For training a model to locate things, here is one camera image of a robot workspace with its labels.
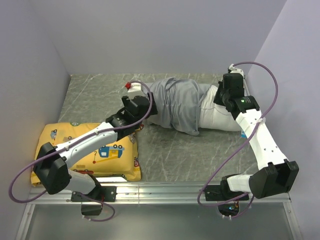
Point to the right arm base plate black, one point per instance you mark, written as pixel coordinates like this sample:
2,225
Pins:
222,193

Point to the grey pillowcase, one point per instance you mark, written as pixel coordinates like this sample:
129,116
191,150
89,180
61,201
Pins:
178,103

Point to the white pillow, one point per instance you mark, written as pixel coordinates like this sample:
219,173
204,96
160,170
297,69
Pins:
215,117

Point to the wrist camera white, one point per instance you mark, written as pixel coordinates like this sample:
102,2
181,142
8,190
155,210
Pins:
134,89
235,70

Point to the white pillow label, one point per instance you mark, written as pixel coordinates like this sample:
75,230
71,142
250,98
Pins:
243,134

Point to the aluminium front rail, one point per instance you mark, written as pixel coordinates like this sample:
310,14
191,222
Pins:
159,211

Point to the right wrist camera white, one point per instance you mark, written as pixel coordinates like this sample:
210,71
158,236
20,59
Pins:
235,70

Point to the yellow cartoon print pillow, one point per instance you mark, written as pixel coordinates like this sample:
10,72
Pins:
117,158

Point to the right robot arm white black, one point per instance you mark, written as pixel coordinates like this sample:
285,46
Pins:
276,174

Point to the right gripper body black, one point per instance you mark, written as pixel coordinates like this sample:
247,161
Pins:
221,95

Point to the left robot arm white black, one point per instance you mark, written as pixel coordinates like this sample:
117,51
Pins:
53,163

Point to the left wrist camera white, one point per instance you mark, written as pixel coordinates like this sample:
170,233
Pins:
134,89

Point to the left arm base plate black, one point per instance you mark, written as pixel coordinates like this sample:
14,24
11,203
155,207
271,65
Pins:
102,194

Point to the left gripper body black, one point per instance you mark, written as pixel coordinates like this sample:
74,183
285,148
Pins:
153,110

